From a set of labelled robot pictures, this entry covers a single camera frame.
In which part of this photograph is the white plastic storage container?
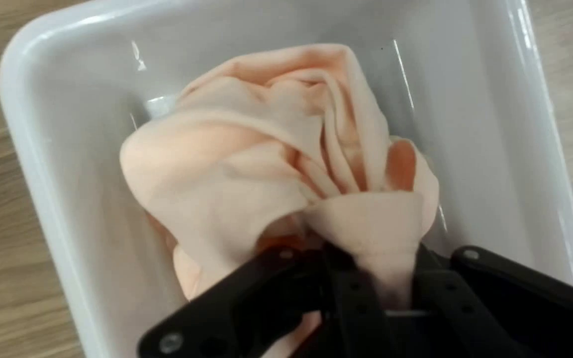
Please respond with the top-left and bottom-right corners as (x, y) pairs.
(0, 0), (573, 358)

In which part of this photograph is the peach t-shirt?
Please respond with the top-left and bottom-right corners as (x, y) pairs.
(117, 42), (443, 358)

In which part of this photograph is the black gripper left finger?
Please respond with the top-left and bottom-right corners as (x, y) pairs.
(135, 243), (396, 358)

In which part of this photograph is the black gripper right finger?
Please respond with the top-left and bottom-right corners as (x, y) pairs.
(406, 245), (573, 358)

